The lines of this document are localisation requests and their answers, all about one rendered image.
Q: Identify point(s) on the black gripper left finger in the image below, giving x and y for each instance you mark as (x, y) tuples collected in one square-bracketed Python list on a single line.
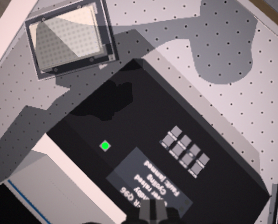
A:
[(144, 213)]

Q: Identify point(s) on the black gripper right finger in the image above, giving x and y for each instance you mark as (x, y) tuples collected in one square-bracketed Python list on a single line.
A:
[(165, 215)]

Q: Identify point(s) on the grey perforated base plate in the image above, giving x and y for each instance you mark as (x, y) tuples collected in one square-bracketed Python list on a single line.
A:
[(216, 54)]

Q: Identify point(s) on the white and dark grey lab machine with lid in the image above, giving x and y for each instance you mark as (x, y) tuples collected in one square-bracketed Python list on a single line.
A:
[(135, 137)]

